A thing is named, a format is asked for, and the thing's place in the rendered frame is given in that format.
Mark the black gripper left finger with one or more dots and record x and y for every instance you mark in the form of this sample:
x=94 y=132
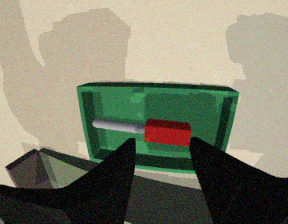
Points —
x=99 y=197

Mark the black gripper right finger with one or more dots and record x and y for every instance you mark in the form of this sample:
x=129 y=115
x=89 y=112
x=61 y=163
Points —
x=237 y=193

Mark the green tray floor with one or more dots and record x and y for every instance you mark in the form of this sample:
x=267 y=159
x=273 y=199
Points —
x=201 y=112

